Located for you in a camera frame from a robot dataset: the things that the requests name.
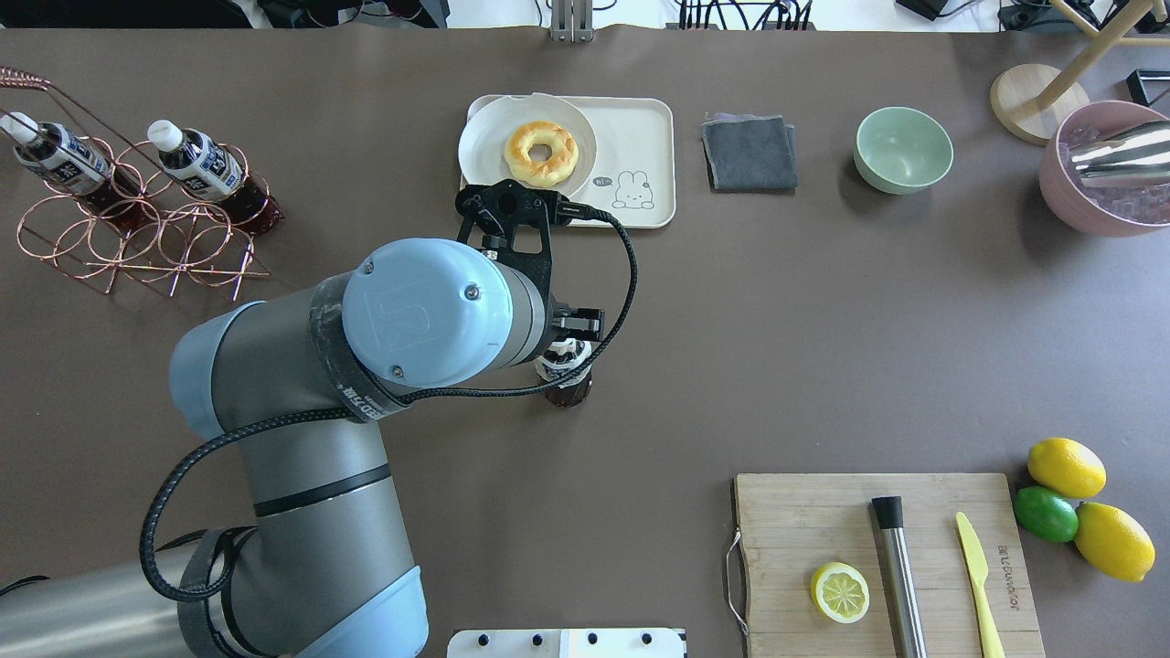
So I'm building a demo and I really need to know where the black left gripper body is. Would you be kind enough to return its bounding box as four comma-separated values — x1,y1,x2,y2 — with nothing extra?
548,302,605,359

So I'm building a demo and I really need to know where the tea bottle white cap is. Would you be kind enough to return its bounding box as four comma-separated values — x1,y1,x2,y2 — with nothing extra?
535,338,593,407

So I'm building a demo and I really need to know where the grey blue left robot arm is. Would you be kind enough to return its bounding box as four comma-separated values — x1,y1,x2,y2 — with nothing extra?
4,238,603,657

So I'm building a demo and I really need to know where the cream bunny tray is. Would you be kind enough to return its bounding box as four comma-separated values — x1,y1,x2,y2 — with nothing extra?
457,94,677,229

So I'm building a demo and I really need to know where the tea bottle front left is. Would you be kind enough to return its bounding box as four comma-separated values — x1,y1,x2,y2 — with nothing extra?
147,118,283,237

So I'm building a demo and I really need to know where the tea bottle front right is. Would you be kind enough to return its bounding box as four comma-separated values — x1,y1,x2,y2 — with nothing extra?
1,112,113,196

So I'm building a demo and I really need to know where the glazed donut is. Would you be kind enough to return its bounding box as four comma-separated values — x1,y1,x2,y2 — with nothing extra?
503,121,580,189

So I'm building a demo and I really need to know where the white round plate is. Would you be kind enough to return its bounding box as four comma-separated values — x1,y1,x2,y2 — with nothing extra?
457,92,598,198

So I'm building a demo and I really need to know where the grey folded cloth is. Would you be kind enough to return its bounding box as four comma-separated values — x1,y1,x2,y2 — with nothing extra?
701,112,799,192

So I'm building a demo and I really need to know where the wooden cutting board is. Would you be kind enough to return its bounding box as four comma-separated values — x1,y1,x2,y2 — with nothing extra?
734,473,1046,657

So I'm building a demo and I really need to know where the green bowl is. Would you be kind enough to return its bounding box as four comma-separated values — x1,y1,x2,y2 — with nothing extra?
853,107,954,196

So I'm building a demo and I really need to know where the half lemon slice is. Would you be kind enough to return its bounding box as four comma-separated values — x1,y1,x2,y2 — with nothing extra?
810,561,870,624

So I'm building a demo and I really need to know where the steel muddler black tip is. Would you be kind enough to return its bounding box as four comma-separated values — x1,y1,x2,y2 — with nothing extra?
872,495,929,657

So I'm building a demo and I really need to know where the green lime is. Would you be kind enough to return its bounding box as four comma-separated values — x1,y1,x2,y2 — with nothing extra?
1013,484,1080,543

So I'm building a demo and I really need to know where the wooden stand base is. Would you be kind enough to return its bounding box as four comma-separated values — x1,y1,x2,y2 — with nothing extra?
990,1,1166,146

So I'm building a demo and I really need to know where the yellow lemon far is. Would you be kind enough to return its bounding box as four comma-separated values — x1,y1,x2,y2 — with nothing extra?
1026,437,1108,499

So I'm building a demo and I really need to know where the yellow lemon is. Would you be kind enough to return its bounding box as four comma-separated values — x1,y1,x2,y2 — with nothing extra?
1026,437,1108,499
1074,503,1156,583

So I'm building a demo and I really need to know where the yellow plastic knife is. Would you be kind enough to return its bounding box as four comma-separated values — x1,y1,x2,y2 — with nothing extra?
954,512,1006,658

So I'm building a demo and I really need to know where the pink bowl with ice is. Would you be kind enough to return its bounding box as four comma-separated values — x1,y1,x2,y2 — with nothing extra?
1039,101,1166,238

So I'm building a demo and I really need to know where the yellow lemon near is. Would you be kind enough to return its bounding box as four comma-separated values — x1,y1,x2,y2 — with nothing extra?
1074,503,1156,583

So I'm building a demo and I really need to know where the steel ice scoop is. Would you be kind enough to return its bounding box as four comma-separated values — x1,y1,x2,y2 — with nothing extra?
1069,119,1169,189

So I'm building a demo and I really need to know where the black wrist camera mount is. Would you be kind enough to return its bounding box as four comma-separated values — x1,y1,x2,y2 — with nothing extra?
454,179,590,307

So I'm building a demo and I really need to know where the metal clamp bracket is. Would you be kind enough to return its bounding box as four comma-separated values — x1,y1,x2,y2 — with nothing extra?
548,0,596,43

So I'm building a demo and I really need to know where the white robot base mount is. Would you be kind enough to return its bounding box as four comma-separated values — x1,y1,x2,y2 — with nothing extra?
446,626,688,657

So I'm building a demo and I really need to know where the copper wire bottle rack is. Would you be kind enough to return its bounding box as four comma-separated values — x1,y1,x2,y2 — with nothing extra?
4,67,277,300

